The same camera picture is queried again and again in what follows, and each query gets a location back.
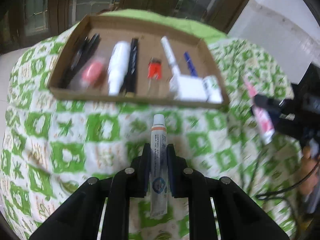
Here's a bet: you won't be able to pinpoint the pink rose cream tube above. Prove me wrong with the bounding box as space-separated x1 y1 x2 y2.
244 76 275 145

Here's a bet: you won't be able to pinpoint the white orange-banded ointment tube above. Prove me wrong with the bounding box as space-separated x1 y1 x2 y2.
150 114 168 219

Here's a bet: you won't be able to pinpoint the small white green bottle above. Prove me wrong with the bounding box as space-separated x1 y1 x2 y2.
202 75 223 103

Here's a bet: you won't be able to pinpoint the black marker blue ends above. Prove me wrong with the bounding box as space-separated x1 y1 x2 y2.
120 38 139 97

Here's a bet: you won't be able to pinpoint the white rectangular box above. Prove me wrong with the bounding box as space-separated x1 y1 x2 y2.
169 75 207 102

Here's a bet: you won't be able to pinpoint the blue pen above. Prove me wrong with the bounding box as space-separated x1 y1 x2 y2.
183 51 198 77

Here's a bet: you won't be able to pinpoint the red lighter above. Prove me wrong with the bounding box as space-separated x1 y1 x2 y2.
148 57 162 91

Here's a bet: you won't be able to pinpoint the white silver marker pen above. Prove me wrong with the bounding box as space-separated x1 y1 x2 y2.
161 36 181 78

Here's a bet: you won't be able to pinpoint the black clear pen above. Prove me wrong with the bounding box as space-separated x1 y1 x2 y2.
60 33 100 88

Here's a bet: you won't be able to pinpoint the person right hand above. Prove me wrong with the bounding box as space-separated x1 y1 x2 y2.
299 146 319 196

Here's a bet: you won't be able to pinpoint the green white patterned bedspread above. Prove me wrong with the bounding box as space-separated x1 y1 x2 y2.
1 31 302 239

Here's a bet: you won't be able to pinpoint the brown cardboard tray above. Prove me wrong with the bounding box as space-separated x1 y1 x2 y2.
47 16 230 109

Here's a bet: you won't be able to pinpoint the green pillow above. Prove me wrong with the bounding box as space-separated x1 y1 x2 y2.
99 9 228 44

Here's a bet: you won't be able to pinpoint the dark wooden glass cabinet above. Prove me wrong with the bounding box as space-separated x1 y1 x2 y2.
1 0 249 53

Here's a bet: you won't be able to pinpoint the black cable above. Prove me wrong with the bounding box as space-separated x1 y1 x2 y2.
254 159 320 230

